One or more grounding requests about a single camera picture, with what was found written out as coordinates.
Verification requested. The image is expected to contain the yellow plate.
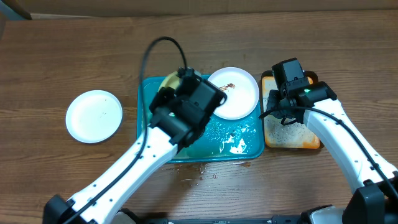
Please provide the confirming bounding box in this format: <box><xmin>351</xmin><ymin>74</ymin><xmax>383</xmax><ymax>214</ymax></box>
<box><xmin>157</xmin><ymin>69</ymin><xmax>197</xmax><ymax>92</ymax></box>

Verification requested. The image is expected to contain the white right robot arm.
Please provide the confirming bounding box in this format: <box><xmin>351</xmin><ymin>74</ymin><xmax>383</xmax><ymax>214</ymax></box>
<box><xmin>263</xmin><ymin>81</ymin><xmax>397</xmax><ymax>223</ymax></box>

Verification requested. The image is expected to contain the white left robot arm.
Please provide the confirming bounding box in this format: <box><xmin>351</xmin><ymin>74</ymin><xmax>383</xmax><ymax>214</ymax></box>
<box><xmin>43</xmin><ymin>68</ymin><xmax>228</xmax><ymax>223</ymax></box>

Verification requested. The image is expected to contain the orange soapy tray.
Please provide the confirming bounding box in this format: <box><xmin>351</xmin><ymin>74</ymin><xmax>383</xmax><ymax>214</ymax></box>
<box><xmin>261</xmin><ymin>70</ymin><xmax>323</xmax><ymax>149</ymax></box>

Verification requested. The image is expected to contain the teal plastic tray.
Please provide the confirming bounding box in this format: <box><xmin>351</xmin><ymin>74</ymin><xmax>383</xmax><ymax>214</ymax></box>
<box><xmin>136</xmin><ymin>74</ymin><xmax>265</xmax><ymax>164</ymax></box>

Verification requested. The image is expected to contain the white plate with sauce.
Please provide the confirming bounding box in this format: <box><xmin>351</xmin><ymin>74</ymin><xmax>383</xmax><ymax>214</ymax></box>
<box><xmin>208</xmin><ymin>67</ymin><xmax>259</xmax><ymax>120</ymax></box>

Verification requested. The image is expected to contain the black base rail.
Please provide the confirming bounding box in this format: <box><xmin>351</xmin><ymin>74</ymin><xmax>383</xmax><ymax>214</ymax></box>
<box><xmin>114</xmin><ymin>205</ymin><xmax>346</xmax><ymax>224</ymax></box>

